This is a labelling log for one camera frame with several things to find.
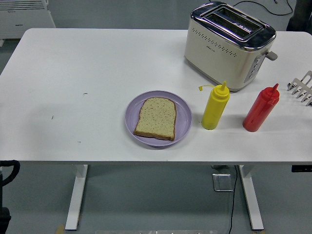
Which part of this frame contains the red squeeze bottle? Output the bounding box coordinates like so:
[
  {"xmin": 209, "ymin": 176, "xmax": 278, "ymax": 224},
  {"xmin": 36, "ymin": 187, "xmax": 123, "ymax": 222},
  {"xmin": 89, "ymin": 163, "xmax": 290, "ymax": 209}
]
[{"xmin": 242, "ymin": 83, "xmax": 280, "ymax": 133}]

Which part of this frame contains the slice of bread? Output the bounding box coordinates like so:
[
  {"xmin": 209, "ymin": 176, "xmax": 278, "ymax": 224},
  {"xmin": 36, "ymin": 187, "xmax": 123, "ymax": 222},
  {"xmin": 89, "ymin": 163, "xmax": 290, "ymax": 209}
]
[{"xmin": 133, "ymin": 97, "xmax": 177, "ymax": 142}]

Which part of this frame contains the purple plate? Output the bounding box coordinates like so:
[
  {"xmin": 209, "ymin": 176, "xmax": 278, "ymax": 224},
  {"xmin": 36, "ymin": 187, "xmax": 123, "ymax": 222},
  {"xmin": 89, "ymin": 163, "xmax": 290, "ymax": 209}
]
[{"xmin": 125, "ymin": 90, "xmax": 193, "ymax": 147}]

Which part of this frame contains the yellow squeeze bottle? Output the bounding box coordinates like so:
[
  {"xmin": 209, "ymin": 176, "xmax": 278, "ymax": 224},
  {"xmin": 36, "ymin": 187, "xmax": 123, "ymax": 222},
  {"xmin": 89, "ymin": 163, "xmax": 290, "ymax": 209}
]
[{"xmin": 197, "ymin": 80, "xmax": 231, "ymax": 130}]

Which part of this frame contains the cream and chrome toaster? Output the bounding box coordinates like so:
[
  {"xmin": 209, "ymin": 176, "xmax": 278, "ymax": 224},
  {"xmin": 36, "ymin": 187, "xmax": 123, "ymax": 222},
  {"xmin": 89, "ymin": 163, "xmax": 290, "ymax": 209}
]
[{"xmin": 183, "ymin": 1, "xmax": 278, "ymax": 93}]

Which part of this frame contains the metal floor socket plate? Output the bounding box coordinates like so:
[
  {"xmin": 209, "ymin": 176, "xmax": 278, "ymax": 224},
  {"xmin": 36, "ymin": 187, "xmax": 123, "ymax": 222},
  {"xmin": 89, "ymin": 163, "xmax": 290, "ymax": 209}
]
[{"xmin": 212, "ymin": 173, "xmax": 234, "ymax": 192}]

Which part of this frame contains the white table leg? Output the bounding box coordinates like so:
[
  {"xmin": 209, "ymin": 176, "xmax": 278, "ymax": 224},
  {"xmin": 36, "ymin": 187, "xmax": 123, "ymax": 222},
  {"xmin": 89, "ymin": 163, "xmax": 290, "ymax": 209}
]
[
  {"xmin": 64, "ymin": 164, "xmax": 89, "ymax": 231},
  {"xmin": 238, "ymin": 165, "xmax": 264, "ymax": 231}
]

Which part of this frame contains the silver metal toast rack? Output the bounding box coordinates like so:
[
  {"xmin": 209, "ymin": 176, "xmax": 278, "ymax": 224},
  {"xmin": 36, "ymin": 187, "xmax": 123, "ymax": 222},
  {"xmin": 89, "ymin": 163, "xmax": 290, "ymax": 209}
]
[{"xmin": 286, "ymin": 70, "xmax": 312, "ymax": 107}]

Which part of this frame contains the black table control panel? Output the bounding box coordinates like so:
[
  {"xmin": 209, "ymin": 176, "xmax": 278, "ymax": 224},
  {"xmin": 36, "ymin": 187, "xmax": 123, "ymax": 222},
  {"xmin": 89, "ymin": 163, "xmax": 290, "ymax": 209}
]
[{"xmin": 291, "ymin": 165, "xmax": 312, "ymax": 173}]

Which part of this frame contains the white slatted appliance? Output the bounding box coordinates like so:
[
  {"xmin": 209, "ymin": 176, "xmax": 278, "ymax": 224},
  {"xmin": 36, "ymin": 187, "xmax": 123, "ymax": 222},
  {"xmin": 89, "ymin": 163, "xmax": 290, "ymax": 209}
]
[{"xmin": 0, "ymin": 0, "xmax": 57, "ymax": 40}]

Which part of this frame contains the person's leg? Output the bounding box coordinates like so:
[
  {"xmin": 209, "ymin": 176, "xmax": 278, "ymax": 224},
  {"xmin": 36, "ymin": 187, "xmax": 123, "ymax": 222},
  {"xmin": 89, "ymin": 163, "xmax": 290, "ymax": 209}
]
[{"xmin": 286, "ymin": 0, "xmax": 312, "ymax": 32}]

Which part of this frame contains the thin black floor cable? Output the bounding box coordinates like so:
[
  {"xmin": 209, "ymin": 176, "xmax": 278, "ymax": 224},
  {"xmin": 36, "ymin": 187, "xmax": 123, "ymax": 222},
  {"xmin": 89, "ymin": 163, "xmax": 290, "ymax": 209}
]
[{"xmin": 228, "ymin": 165, "xmax": 238, "ymax": 234}]

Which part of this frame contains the black looped cable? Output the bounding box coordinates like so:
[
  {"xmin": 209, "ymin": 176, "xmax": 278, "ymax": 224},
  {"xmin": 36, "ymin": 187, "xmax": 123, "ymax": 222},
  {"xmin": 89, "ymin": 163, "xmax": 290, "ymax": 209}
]
[{"xmin": 233, "ymin": 0, "xmax": 294, "ymax": 16}]

